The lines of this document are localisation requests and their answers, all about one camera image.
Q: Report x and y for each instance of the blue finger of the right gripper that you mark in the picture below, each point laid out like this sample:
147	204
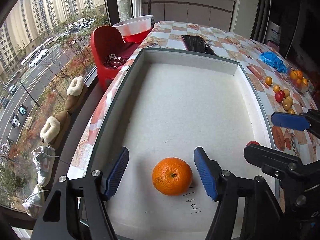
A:
291	121

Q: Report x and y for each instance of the white tray dark rim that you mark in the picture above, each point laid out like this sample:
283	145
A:
169	103

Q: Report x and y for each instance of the striped cloth on chair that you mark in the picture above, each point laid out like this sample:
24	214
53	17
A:
113	61

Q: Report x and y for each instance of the white paper bag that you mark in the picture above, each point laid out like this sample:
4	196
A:
273	33

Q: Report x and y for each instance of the white plastic basin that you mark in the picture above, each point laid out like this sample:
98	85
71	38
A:
134	25

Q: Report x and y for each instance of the white cabinet counter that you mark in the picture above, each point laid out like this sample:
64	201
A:
212	13

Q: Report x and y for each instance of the large orange mandarin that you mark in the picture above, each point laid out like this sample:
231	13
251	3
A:
172	176

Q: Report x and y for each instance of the yellow cherry tomato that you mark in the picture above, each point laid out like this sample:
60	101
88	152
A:
276	88
268	80

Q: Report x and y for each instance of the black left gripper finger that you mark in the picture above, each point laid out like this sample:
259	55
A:
75	208

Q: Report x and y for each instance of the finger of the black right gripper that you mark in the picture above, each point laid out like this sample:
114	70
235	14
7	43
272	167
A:
262	211

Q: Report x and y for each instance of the brown fur boot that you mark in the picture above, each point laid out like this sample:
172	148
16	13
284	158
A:
55	128
75	94

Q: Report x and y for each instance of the orange in bowl right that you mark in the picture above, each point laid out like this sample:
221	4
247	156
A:
305	81

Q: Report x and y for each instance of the orange in bowl top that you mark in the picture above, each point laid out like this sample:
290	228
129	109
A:
299	74

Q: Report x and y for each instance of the blue plastic bag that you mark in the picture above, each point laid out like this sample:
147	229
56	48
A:
271	59

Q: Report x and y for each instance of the orange in bowl left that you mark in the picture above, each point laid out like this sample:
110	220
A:
293	75

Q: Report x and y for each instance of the orange in bowl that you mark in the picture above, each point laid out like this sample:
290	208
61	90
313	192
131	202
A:
299	74
305	81
293	75

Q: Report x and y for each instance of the red cherry tomato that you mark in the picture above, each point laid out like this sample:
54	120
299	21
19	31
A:
282	93
252	142
279	97

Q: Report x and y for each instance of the brown fur boot near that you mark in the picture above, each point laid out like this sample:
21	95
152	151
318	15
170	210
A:
55	128

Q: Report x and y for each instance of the brown fur boot far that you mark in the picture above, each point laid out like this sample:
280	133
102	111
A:
75	94

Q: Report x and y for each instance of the red plastic chair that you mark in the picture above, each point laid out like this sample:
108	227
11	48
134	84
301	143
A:
106	40

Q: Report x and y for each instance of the glass fruit bowl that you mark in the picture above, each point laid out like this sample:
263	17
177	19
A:
298	84

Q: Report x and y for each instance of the white sneaker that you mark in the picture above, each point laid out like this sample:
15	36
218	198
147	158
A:
34	203
43	159

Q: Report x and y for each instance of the dark smartphone red case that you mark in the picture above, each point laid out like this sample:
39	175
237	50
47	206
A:
196	44

